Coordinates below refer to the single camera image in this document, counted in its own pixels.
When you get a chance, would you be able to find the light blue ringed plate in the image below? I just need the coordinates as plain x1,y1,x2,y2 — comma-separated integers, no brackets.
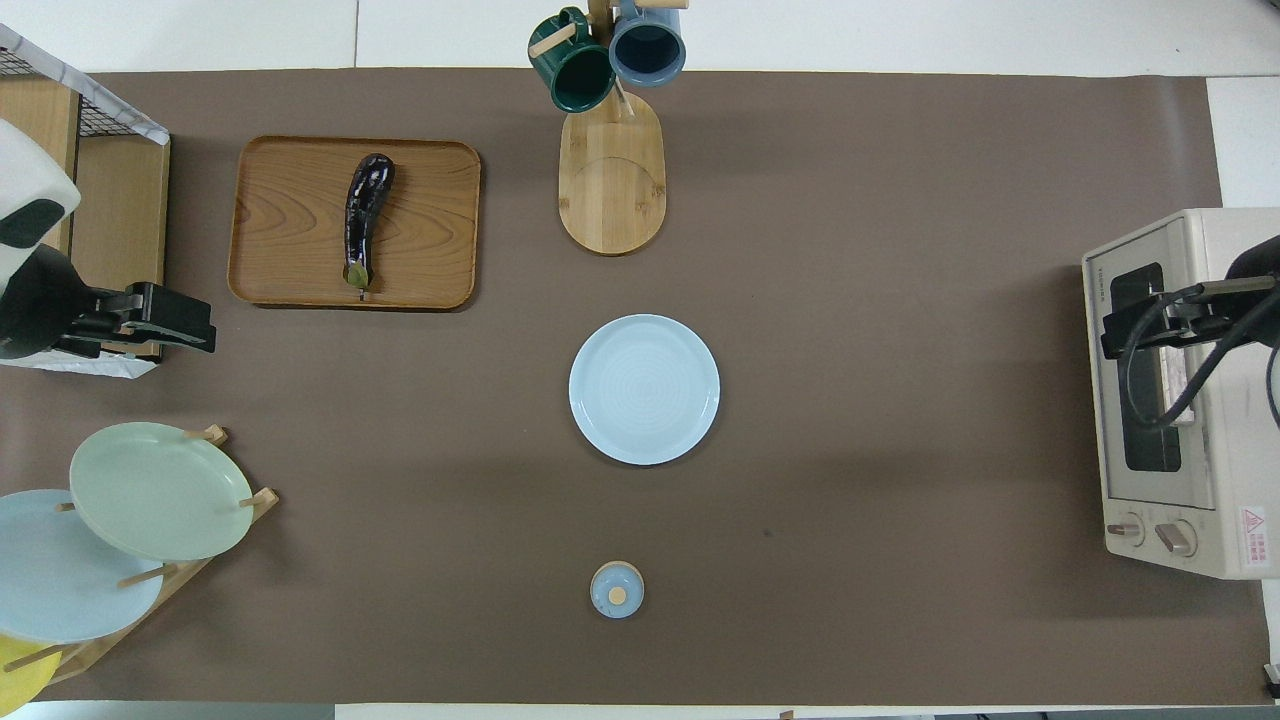
568,314,721,467

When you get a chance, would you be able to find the wooden mug tree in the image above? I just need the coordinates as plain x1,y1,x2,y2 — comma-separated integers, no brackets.
528,0,691,257

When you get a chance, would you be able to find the dark green mug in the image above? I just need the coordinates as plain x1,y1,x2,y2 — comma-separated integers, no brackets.
528,8,617,114

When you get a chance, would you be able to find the brown table mat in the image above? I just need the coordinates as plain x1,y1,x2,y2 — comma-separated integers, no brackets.
0,68,1269,706

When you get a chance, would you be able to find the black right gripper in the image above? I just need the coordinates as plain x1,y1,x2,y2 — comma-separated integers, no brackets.
1102,235,1280,359

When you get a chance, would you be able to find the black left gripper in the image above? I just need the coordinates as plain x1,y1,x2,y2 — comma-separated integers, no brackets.
0,245,217,361

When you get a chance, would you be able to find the beige toaster oven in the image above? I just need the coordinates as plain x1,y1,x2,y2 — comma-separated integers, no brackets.
1081,207,1280,581

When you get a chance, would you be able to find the pale blue plate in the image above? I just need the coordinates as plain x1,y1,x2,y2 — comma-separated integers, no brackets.
0,488,166,646

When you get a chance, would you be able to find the pale green plate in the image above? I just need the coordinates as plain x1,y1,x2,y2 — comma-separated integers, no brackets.
69,421,255,563

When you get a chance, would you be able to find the dark purple eggplant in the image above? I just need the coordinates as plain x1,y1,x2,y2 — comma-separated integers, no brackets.
343,153,397,301

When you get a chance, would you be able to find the blue mug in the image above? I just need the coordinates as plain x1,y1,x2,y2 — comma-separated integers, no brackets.
608,0,688,89

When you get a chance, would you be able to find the wooden plate rack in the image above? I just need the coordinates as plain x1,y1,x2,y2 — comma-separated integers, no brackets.
0,424,281,689

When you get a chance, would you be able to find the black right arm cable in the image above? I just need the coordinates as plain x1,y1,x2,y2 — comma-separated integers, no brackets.
1118,285,1280,433

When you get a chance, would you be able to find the black wire basket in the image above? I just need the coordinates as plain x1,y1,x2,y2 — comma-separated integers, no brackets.
0,22,171,379

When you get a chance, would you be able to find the wooden serving tray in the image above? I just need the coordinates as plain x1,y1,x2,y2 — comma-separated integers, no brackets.
227,135,483,311

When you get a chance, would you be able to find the yellow plate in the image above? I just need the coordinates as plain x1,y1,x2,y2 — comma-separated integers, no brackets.
0,633,63,713

